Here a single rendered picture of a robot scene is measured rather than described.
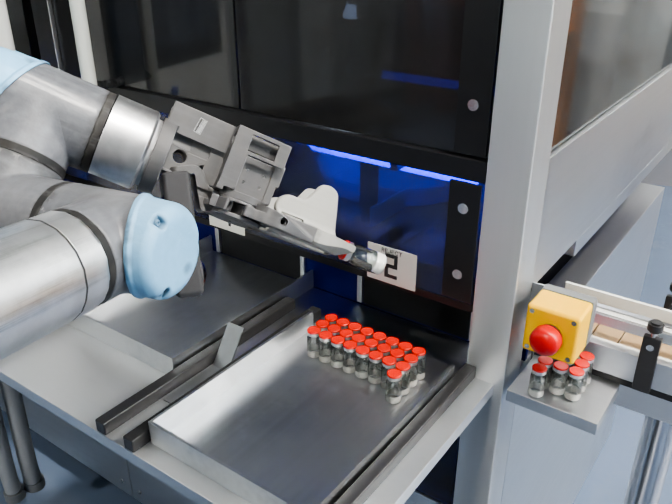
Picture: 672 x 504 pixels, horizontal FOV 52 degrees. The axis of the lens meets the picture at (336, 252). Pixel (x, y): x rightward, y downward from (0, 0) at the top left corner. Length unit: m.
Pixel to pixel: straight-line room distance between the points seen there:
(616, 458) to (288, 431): 1.56
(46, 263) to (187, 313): 0.77
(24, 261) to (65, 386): 0.65
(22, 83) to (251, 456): 0.52
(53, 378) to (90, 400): 0.09
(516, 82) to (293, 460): 0.54
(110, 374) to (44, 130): 0.55
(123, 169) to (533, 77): 0.49
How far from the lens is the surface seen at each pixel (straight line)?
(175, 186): 0.64
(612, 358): 1.09
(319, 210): 0.66
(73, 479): 2.28
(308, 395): 1.00
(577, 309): 0.96
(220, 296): 1.25
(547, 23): 0.86
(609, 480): 2.28
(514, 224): 0.92
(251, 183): 0.65
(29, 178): 0.60
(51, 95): 0.63
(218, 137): 0.65
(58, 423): 2.17
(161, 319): 1.21
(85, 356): 1.15
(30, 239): 0.47
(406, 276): 1.03
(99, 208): 0.52
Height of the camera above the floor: 1.50
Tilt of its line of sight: 26 degrees down
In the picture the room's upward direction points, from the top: straight up
